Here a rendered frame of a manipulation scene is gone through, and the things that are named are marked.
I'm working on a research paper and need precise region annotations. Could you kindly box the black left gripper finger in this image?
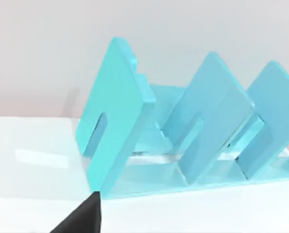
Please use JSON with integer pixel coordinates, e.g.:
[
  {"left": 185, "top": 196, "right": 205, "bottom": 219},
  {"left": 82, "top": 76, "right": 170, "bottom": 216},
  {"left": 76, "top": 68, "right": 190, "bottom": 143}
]
[{"left": 49, "top": 191, "right": 103, "bottom": 233}]

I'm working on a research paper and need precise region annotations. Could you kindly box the light blue rack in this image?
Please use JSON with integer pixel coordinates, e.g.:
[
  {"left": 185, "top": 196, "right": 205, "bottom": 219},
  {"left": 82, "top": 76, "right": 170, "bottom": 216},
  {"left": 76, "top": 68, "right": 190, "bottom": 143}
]
[{"left": 75, "top": 36, "right": 289, "bottom": 200}]

